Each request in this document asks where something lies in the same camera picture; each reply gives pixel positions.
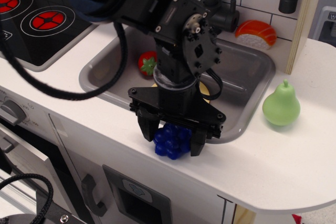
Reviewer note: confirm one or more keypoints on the red toy strawberry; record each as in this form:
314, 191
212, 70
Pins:
147, 62

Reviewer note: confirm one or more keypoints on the green toy pear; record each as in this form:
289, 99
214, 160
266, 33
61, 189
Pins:
282, 107

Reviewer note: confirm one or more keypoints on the grey oven knob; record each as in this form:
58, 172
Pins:
12, 113

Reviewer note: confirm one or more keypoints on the black toy stovetop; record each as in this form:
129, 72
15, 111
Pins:
39, 32

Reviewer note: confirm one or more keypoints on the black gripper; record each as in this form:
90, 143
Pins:
184, 108

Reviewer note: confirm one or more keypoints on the salmon sushi toy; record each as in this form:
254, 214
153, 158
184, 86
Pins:
257, 34

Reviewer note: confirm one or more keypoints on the grey dishwasher panel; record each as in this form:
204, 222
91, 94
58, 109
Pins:
137, 201

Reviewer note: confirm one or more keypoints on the dark grey toy faucet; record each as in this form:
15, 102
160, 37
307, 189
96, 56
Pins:
227, 18

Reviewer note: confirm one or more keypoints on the grey oven door handle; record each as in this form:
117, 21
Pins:
7, 144

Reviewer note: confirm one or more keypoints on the yellow toy plate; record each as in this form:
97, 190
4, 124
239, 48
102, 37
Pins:
203, 89

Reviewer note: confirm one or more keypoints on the grey appliance background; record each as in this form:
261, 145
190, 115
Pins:
325, 28

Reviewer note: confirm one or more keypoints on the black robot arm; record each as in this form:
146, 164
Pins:
185, 47

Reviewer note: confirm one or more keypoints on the blue toy blueberries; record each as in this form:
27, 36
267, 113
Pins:
172, 141

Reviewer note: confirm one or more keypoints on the wooden side panel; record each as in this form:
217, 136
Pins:
304, 22

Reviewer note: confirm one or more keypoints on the grey cabinet door handle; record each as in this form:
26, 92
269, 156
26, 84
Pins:
88, 185

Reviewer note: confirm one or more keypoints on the grey toy sink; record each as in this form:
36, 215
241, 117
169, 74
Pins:
245, 73

